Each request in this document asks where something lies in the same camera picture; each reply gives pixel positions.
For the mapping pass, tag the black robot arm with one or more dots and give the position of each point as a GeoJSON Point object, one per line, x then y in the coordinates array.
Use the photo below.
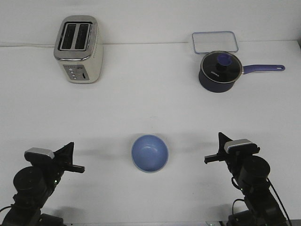
{"type": "Point", "coordinates": [26, 211]}
{"type": "Point", "coordinates": [264, 207]}

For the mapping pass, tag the silver two-slot toaster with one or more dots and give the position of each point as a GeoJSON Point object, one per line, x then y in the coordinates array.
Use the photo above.
{"type": "Point", "coordinates": [79, 49]}

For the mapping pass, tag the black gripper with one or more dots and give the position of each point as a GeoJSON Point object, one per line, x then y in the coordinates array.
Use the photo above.
{"type": "Point", "coordinates": [43, 178]}
{"type": "Point", "coordinates": [248, 171]}

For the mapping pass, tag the glass pot lid blue knob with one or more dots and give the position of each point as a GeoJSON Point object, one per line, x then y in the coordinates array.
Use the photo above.
{"type": "Point", "coordinates": [221, 67]}

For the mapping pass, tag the blue bowl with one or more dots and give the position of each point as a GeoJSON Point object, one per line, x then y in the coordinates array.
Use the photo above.
{"type": "Point", "coordinates": [149, 153]}

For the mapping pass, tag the dark blue saucepan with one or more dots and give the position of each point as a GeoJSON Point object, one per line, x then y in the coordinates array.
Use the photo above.
{"type": "Point", "coordinates": [219, 87]}

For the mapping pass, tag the clear container lid blue rim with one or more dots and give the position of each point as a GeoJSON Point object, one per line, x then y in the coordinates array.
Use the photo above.
{"type": "Point", "coordinates": [205, 42]}

